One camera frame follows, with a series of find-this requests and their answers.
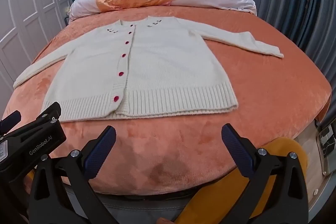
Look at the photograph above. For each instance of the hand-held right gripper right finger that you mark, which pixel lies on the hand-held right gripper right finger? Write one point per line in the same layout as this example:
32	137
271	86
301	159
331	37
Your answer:
236	150

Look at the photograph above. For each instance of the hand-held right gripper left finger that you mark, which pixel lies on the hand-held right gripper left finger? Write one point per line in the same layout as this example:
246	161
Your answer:
97	154

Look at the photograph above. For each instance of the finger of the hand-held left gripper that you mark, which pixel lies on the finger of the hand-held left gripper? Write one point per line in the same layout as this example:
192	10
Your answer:
51	109
10	119

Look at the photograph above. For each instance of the white knit cardigan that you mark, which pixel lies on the white knit cardigan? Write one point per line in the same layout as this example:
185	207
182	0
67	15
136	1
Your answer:
162	71

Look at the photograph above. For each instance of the person's yellow pants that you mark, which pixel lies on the person's yellow pants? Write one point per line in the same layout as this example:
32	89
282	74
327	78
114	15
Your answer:
284	150

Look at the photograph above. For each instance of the orange plush blanket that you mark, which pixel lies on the orange plush blanket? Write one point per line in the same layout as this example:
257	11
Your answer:
183	150

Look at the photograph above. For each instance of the bedside table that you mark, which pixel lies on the bedside table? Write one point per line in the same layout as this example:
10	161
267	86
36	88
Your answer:
324	145

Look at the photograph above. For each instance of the white wardrobe doors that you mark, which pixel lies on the white wardrobe doors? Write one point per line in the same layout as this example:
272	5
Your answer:
15	19

